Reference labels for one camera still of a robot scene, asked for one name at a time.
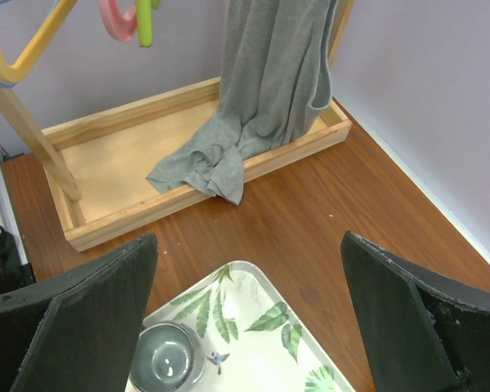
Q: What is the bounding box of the green hanger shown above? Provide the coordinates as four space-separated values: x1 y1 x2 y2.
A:
135 0 161 47

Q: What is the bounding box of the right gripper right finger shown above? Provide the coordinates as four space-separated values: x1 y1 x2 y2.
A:
341 231 490 391

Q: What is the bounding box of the yellow plastic hanger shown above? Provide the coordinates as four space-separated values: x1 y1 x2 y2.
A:
0 0 81 85

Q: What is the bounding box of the leaf pattern serving tray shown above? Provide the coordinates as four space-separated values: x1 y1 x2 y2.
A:
143 261 353 391

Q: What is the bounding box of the pink plastic hanger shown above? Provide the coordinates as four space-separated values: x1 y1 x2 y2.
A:
97 0 137 42

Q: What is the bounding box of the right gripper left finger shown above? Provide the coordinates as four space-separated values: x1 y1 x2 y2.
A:
0 234 158 391

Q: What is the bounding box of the grey mug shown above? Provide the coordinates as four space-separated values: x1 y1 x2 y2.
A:
129 321 205 391

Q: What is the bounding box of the grey tank top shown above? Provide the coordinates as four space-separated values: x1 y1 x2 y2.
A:
146 1 337 205

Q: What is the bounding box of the wooden clothes rack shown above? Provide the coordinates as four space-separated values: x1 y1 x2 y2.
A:
0 1 352 251

